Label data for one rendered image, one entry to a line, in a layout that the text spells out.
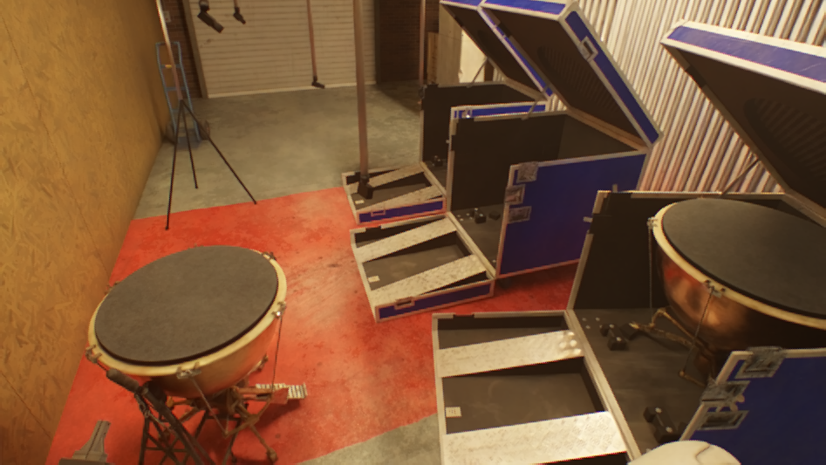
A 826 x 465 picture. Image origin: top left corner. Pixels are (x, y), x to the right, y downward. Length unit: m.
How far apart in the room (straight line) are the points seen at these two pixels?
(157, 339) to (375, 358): 1.22
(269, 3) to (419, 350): 6.35
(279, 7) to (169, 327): 6.55
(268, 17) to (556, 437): 7.06
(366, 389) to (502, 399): 0.70
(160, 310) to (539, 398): 1.78
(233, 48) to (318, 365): 6.14
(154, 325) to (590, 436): 1.82
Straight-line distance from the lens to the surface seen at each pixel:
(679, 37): 2.05
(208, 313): 1.72
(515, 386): 2.41
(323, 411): 2.32
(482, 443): 2.16
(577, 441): 2.17
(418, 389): 2.36
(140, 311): 1.84
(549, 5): 2.42
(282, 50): 7.82
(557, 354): 2.44
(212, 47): 7.80
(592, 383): 2.41
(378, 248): 3.19
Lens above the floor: 1.89
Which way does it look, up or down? 30 degrees down
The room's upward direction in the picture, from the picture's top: 1 degrees clockwise
